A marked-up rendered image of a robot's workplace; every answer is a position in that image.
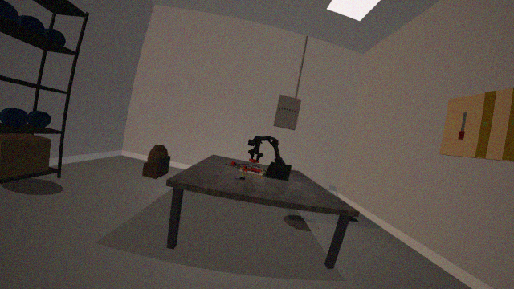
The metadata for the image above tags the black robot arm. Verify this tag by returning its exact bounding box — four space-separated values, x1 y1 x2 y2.
248 136 285 164

